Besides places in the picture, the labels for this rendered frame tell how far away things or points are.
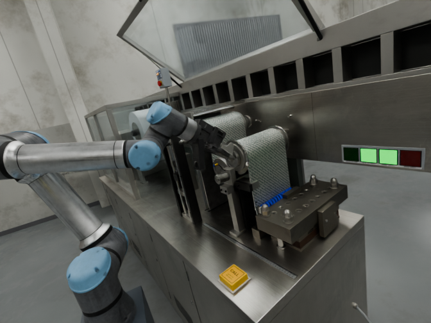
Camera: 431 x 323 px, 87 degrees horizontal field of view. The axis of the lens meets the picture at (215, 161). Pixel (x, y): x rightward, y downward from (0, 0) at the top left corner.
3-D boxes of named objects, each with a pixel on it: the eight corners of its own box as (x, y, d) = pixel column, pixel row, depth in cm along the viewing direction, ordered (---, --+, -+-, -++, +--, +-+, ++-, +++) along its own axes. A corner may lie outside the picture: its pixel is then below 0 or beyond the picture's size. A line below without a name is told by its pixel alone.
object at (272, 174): (254, 210, 95) (247, 168, 90) (289, 188, 107) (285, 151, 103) (256, 210, 95) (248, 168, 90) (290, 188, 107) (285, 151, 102)
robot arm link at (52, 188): (97, 287, 75) (-37, 150, 60) (110, 257, 90) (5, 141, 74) (128, 268, 75) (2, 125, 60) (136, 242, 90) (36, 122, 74)
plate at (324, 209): (319, 236, 88) (317, 211, 85) (333, 223, 94) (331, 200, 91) (326, 238, 86) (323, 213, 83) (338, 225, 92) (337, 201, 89)
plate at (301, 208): (257, 229, 91) (254, 215, 89) (313, 190, 112) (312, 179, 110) (291, 245, 78) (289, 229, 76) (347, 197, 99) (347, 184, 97)
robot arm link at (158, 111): (142, 120, 73) (154, 96, 72) (170, 134, 80) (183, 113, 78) (147, 126, 67) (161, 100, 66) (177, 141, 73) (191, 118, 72)
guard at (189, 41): (121, 34, 144) (122, 34, 144) (185, 80, 172) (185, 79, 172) (223, -107, 59) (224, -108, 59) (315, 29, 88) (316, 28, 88)
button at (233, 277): (219, 280, 79) (218, 274, 78) (235, 268, 82) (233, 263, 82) (233, 291, 73) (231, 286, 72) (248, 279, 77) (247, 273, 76)
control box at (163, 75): (157, 89, 131) (152, 71, 128) (167, 88, 135) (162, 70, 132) (162, 87, 125) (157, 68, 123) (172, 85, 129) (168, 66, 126)
